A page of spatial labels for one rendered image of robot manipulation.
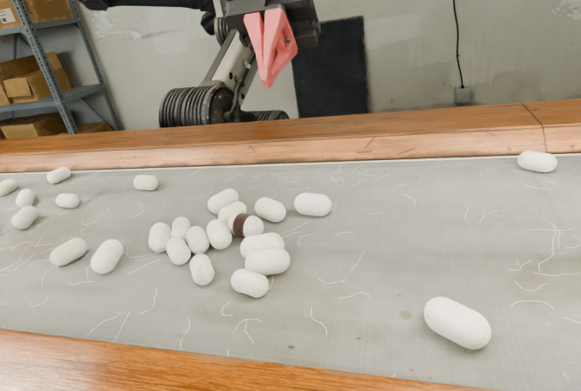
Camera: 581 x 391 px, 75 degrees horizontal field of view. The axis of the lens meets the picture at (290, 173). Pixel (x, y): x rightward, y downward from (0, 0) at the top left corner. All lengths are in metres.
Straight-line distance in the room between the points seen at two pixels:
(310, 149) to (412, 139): 0.13
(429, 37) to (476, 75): 0.35
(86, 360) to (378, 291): 0.19
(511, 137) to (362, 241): 0.23
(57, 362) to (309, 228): 0.21
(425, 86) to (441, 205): 2.06
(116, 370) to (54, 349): 0.05
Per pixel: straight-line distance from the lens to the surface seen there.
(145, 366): 0.26
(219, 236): 0.35
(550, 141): 0.51
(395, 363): 0.26
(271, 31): 0.44
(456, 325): 0.25
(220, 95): 0.79
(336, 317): 0.28
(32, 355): 0.31
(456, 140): 0.49
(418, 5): 2.35
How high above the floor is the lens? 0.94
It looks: 25 degrees down
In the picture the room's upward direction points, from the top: 10 degrees counter-clockwise
